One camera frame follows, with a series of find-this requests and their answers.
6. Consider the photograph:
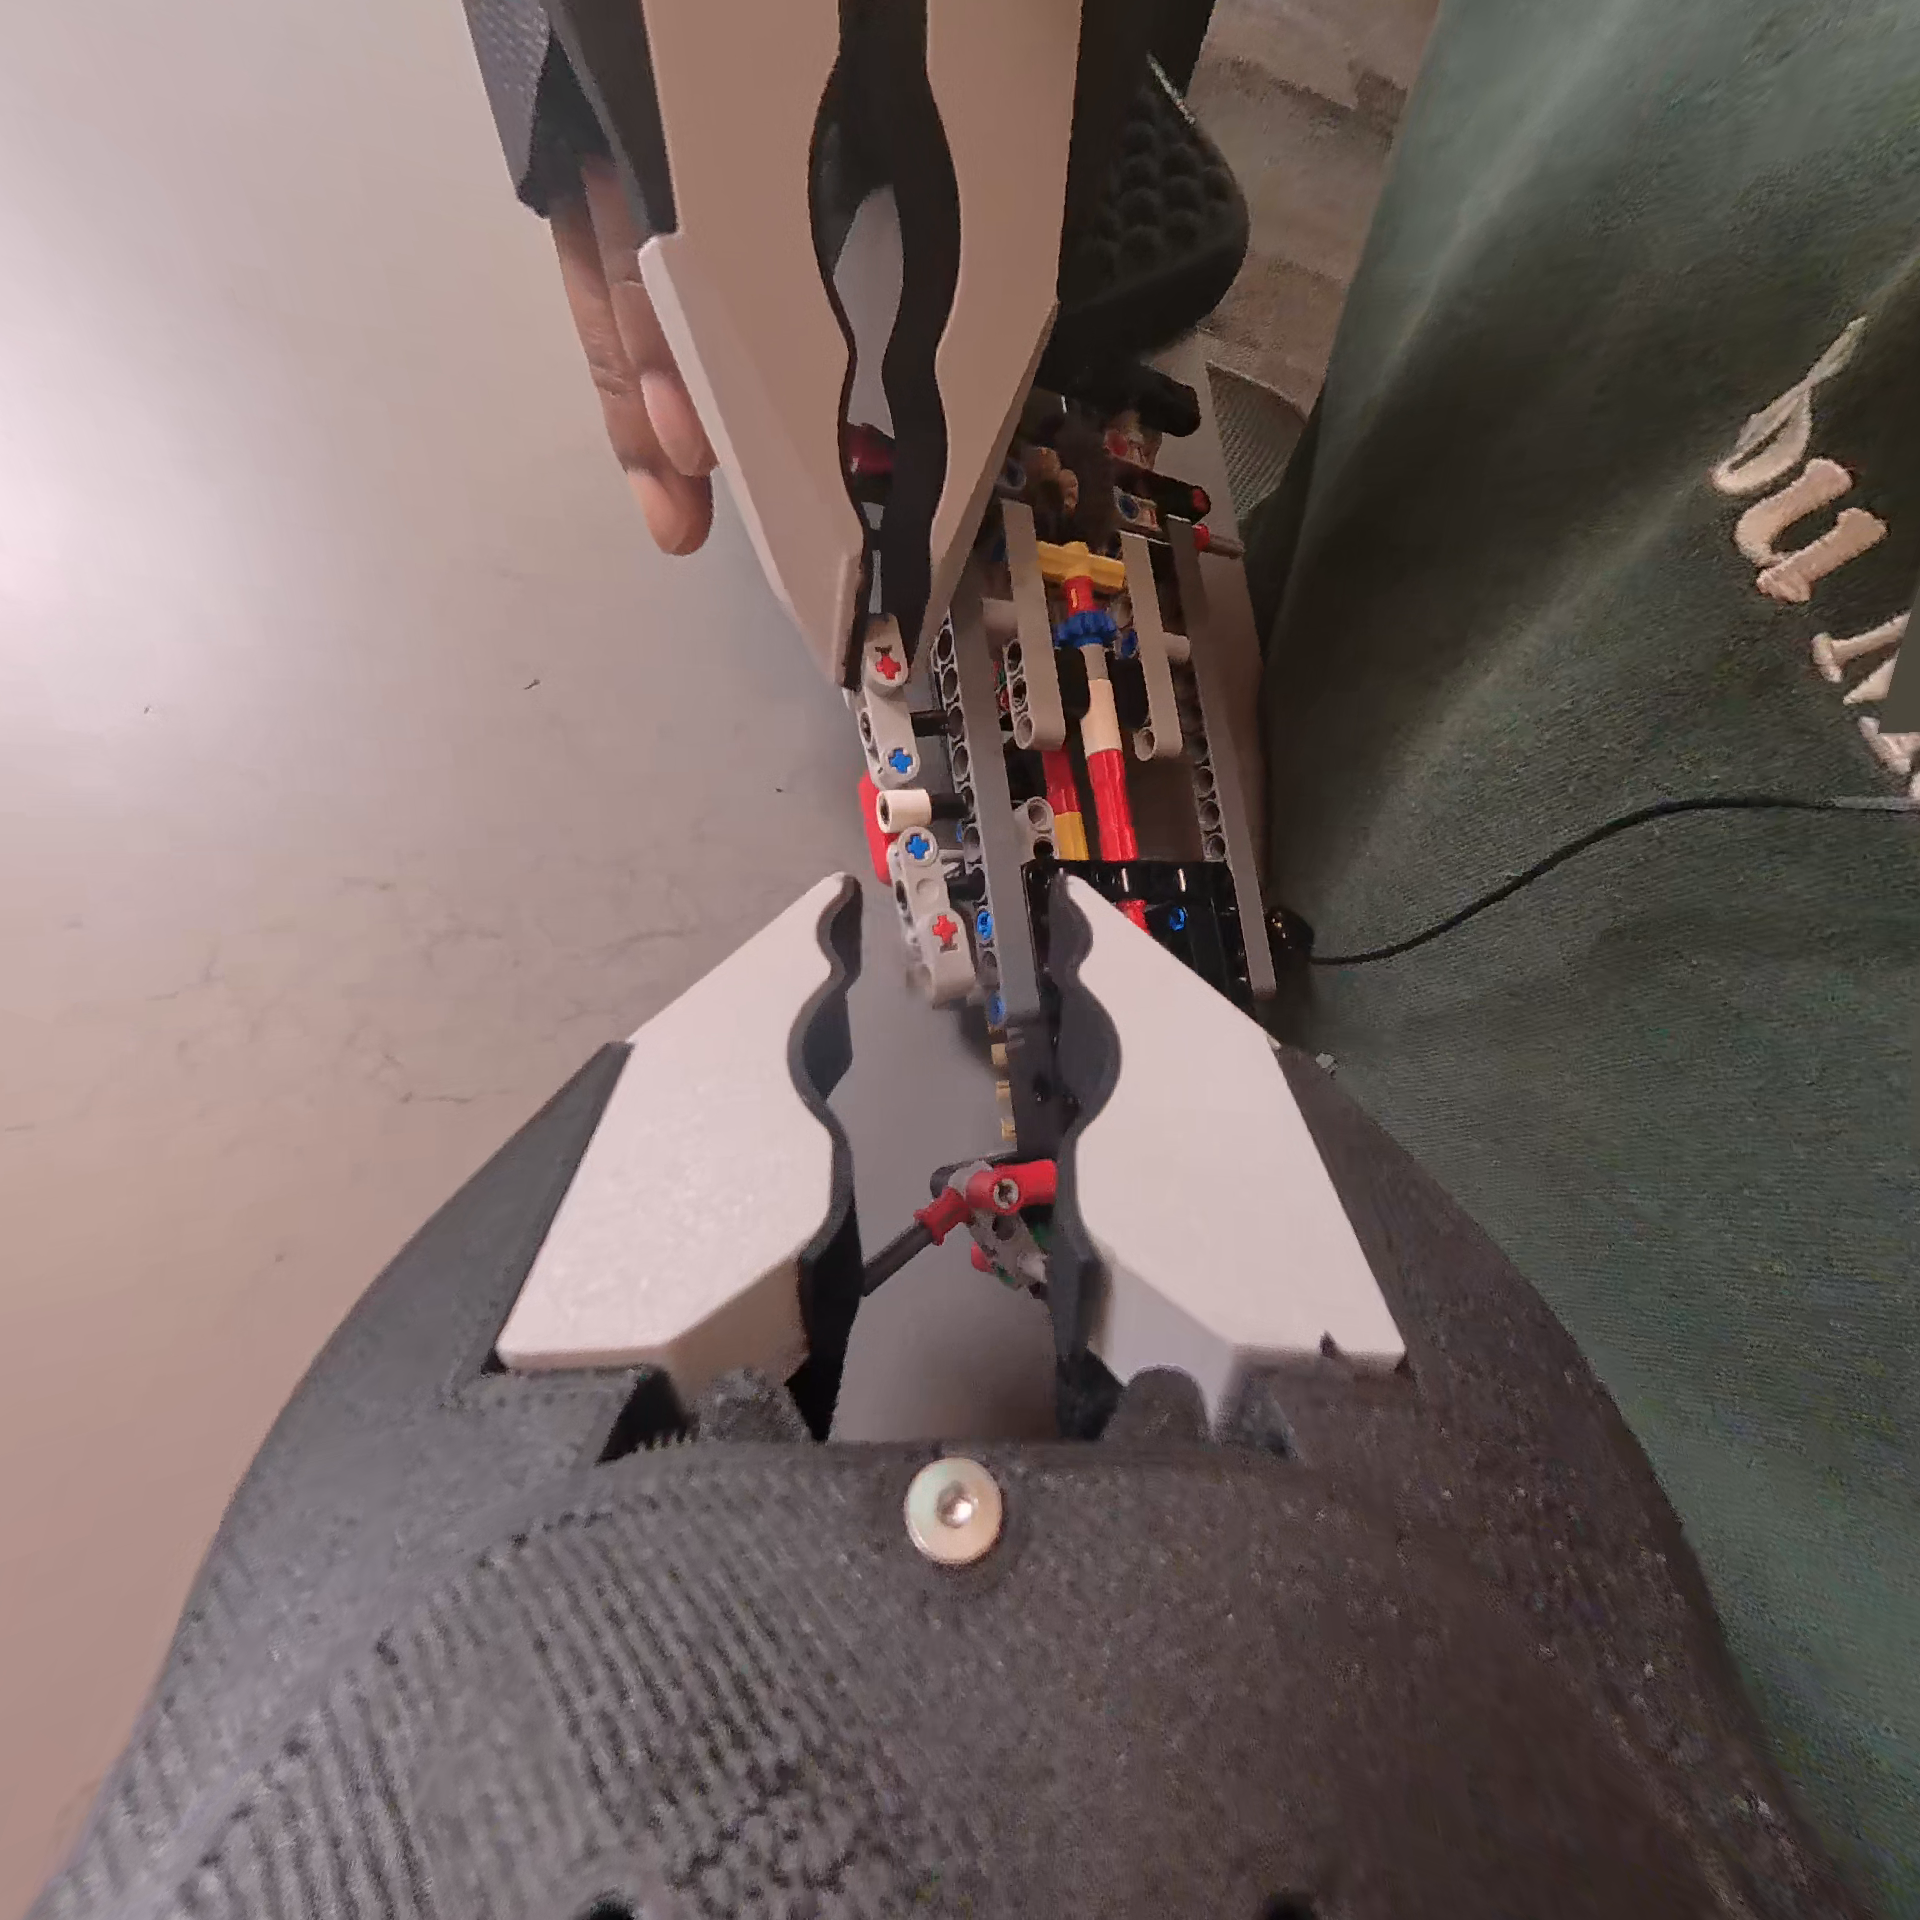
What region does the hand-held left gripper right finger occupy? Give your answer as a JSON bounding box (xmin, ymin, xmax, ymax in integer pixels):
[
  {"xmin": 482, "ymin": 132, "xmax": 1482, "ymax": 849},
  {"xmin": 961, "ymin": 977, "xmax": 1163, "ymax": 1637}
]
[{"xmin": 1044, "ymin": 875, "xmax": 1411, "ymax": 1435}]

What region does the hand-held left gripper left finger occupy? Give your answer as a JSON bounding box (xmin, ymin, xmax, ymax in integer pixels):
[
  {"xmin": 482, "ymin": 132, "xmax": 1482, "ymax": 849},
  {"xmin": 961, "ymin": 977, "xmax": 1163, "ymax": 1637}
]
[{"xmin": 494, "ymin": 871, "xmax": 864, "ymax": 1387}]

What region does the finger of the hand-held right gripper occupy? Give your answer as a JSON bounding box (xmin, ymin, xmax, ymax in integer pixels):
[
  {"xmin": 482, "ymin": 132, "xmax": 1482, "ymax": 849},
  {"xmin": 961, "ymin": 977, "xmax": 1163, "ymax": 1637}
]
[
  {"xmin": 878, "ymin": 0, "xmax": 1084, "ymax": 664},
  {"xmin": 636, "ymin": 0, "xmax": 900, "ymax": 692}
]

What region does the multicoloured lego technic model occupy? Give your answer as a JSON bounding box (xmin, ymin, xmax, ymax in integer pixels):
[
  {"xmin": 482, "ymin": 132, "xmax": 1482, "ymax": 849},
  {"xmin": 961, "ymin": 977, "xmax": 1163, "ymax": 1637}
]
[{"xmin": 846, "ymin": 381, "xmax": 1286, "ymax": 1306}]

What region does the person's right hand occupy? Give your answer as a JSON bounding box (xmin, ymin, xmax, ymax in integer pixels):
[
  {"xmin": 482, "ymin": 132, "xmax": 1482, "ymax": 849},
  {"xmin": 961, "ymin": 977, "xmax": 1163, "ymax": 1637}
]
[{"xmin": 549, "ymin": 157, "xmax": 719, "ymax": 562}]

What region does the black dimpled chair armrest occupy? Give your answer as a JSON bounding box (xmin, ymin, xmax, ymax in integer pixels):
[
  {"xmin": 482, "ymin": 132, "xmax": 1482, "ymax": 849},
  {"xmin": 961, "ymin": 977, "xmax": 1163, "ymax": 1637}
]
[{"xmin": 1052, "ymin": 59, "xmax": 1253, "ymax": 415}]

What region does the dark green embroidered sweatshirt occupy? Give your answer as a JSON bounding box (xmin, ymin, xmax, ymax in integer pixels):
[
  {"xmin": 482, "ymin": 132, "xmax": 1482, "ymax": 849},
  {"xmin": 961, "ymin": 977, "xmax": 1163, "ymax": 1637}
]
[{"xmin": 1237, "ymin": 0, "xmax": 1920, "ymax": 1920}]

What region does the thin black cable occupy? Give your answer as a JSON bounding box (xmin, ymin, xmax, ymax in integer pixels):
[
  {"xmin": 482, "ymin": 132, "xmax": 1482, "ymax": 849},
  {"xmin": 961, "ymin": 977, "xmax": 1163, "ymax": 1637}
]
[{"xmin": 1266, "ymin": 793, "xmax": 1920, "ymax": 971}]

